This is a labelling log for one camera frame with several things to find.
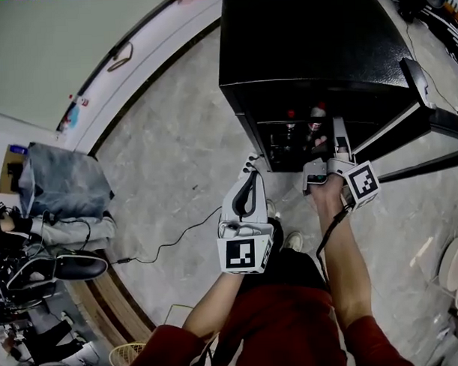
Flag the person's right forearm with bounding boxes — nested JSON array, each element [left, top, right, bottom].
[[310, 179, 374, 331]]

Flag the person's red shirt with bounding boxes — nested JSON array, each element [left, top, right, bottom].
[[118, 276, 417, 366]]

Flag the thin black fridge cable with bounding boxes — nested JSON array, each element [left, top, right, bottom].
[[405, 16, 458, 118]]

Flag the black white striped rug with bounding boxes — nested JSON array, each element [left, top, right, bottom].
[[379, 0, 458, 77]]

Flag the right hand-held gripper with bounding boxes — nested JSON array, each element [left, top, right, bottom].
[[300, 115, 383, 215]]

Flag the white red cap bottle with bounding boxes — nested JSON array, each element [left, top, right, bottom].
[[307, 101, 330, 139]]

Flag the black wall rail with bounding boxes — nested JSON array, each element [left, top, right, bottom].
[[73, 0, 182, 98]]

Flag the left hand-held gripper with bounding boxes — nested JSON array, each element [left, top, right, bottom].
[[213, 151, 277, 277]]

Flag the wooden boards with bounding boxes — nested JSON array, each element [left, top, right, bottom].
[[69, 269, 155, 348]]

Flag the person's white shoe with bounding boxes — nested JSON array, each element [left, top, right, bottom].
[[282, 230, 305, 254], [265, 198, 282, 221]]

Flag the clear glass fridge shelf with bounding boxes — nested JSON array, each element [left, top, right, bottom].
[[256, 116, 335, 128]]

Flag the brown cardboard sheet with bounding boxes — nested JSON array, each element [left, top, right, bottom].
[[0, 143, 32, 196]]

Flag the black mini fridge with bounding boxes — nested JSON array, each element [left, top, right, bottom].
[[215, 0, 458, 190]]

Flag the colourful wall sticker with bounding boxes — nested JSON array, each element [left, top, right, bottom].
[[58, 102, 82, 132]]

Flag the person's left forearm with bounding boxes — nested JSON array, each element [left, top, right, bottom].
[[179, 269, 251, 341]]

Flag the person's black trousers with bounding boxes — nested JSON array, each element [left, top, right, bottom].
[[229, 211, 331, 296]]

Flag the black wrist strap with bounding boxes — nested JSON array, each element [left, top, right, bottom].
[[313, 200, 356, 284]]

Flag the black floor cable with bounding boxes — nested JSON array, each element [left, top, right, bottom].
[[106, 205, 225, 267]]

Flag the brown wall handle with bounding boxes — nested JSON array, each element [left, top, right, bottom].
[[105, 41, 136, 74]]

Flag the white floor fan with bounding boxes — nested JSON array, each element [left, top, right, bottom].
[[435, 216, 458, 317]]

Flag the black shoe white sole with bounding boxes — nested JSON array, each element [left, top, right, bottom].
[[5, 255, 58, 291]]

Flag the yellow wire basket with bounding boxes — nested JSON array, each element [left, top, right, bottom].
[[108, 342, 147, 366]]

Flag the blue grey fabric box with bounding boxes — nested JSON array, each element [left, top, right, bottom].
[[16, 139, 115, 221]]

